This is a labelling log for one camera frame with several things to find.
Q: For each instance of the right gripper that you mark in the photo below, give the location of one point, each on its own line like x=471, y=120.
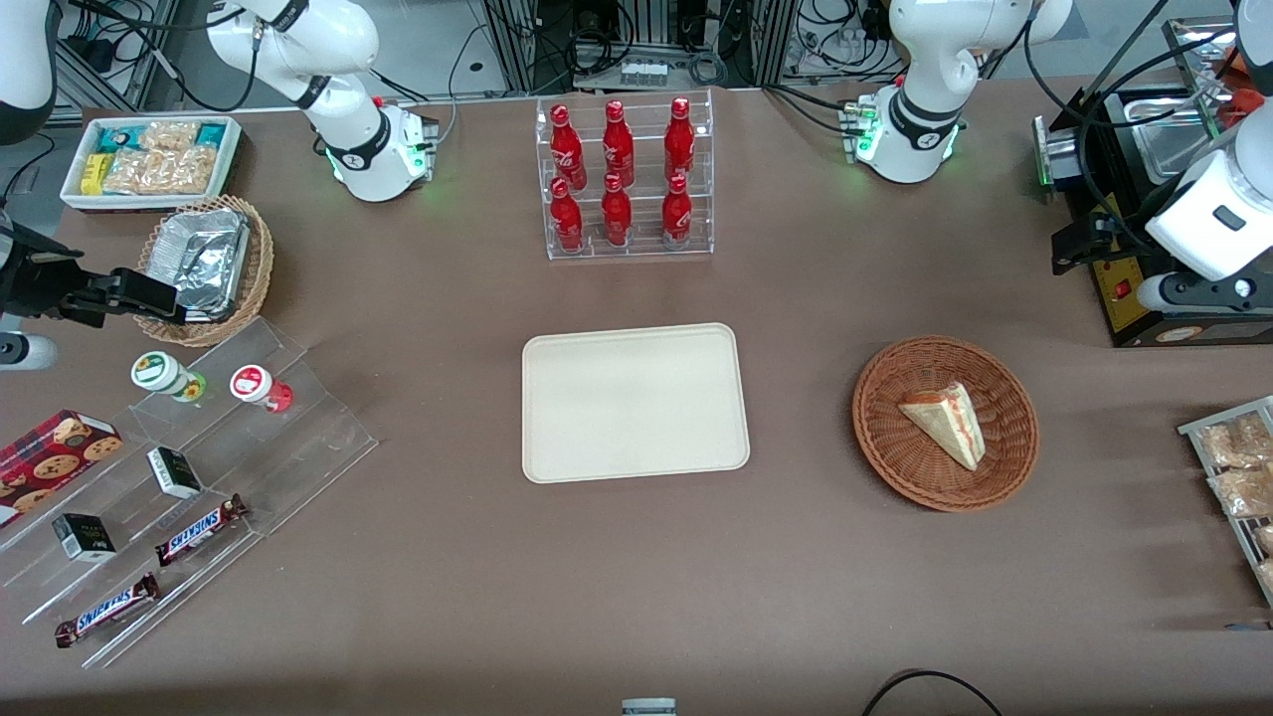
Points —
x=30, y=281

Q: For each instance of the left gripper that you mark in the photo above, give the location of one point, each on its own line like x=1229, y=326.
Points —
x=1112, y=236

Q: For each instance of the triangle sandwich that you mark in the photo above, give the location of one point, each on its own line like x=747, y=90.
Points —
x=945, y=423

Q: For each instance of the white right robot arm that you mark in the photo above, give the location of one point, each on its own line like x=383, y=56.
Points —
x=348, y=40

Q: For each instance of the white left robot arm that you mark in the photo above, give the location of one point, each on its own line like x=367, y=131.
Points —
x=925, y=60

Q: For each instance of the aluminium foil tray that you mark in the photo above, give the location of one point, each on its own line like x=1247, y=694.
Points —
x=204, y=259

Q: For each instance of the wicker basket with foil tray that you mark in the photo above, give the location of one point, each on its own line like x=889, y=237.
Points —
x=261, y=268

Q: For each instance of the round brown wicker basket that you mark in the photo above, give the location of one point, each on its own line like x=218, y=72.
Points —
x=895, y=467

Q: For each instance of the tray of packaged pastries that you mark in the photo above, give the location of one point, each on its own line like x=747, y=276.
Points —
x=1238, y=542

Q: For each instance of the cream plastic tray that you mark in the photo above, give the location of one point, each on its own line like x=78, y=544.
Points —
x=636, y=403

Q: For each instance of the yellow snack pack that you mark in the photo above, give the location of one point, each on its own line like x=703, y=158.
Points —
x=93, y=173

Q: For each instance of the green lid cup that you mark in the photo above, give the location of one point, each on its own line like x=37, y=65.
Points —
x=157, y=371

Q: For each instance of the steel pan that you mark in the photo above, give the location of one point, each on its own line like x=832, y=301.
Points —
x=1164, y=139

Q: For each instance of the large clear cracker bag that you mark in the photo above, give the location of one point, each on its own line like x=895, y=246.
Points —
x=164, y=171

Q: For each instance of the cyan snack pack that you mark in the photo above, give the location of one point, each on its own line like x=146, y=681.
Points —
x=121, y=139
x=211, y=135

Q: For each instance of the small clear cracker bag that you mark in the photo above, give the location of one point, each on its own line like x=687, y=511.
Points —
x=169, y=135

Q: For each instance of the white snack bin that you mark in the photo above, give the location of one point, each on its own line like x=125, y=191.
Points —
x=234, y=159

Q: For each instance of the red lid cup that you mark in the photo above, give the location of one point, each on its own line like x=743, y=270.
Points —
x=251, y=383

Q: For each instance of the red cookie box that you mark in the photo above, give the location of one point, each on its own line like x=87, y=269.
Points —
x=50, y=457

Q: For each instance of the red sausage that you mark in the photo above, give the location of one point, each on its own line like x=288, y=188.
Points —
x=1249, y=107

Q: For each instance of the small black box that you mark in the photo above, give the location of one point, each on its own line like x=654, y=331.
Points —
x=84, y=537
x=175, y=472

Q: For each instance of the wrapped bread pack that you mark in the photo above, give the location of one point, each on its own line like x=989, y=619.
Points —
x=1265, y=540
x=1267, y=577
x=1243, y=492
x=1233, y=443

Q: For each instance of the Snickers bar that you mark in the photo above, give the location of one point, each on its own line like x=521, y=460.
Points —
x=199, y=530
x=107, y=610

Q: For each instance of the clear acrylic stepped display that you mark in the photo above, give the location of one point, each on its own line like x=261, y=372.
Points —
x=318, y=447

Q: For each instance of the red cola bottle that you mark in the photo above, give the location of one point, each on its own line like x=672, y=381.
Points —
x=567, y=219
x=618, y=144
x=676, y=214
x=679, y=139
x=567, y=149
x=617, y=214

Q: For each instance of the clear acrylic bottle rack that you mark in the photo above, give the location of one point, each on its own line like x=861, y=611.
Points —
x=646, y=249

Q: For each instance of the white power strip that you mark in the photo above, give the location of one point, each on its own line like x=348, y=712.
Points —
x=644, y=73

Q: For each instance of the small grey device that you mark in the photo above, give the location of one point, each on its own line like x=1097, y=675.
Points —
x=648, y=708

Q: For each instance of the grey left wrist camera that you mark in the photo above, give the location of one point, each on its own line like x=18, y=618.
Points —
x=1193, y=293

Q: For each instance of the aluminium frame rack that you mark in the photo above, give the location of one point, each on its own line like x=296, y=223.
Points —
x=512, y=40

